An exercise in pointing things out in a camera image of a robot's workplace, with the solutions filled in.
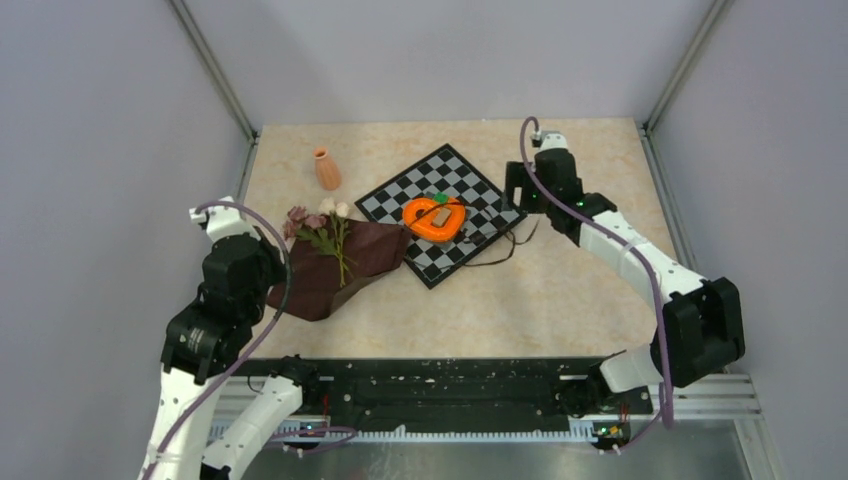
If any brown ribbon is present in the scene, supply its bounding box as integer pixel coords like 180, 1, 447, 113
403, 198, 538, 277

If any maroon wrapping paper sheet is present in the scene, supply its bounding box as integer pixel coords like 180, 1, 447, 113
266, 220, 412, 322

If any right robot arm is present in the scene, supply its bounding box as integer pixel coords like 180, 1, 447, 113
503, 147, 745, 412

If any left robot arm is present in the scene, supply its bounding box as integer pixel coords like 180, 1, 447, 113
139, 232, 321, 479

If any peach ribbed vase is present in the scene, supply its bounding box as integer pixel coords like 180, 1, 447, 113
313, 147, 342, 191

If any tan wooden block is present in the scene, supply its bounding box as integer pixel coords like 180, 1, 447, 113
431, 208, 452, 229

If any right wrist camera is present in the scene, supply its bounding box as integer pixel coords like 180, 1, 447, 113
530, 130, 568, 152

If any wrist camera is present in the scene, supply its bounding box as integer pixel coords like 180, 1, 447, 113
530, 130, 568, 152
189, 196, 262, 243

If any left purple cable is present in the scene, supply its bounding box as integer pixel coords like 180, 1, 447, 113
139, 199, 359, 480

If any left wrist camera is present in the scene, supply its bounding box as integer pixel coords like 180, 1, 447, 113
189, 196, 262, 243

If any orange toy ring piece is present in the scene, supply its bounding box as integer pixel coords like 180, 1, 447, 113
402, 196, 466, 245

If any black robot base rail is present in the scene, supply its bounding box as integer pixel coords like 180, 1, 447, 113
195, 356, 725, 435

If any aluminium frame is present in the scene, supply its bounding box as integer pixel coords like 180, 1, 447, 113
142, 0, 786, 480

